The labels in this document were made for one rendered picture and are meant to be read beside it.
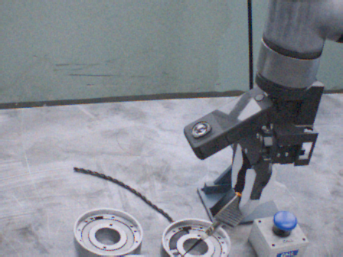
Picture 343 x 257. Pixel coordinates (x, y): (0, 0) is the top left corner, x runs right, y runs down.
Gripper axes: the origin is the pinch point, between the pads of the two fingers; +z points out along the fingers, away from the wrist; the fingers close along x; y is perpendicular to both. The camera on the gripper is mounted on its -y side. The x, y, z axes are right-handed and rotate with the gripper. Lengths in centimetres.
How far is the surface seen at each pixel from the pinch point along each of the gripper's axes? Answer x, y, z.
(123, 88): 163, 21, 77
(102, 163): 27.2, -13.7, 13.0
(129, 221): 8.5, -12.9, 10.0
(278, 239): -0.4, 8.7, 8.6
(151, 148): 31.2, -3.7, 13.0
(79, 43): 162, -1, 54
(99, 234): 7.4, -17.7, 11.4
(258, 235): 2.3, 6.6, 9.8
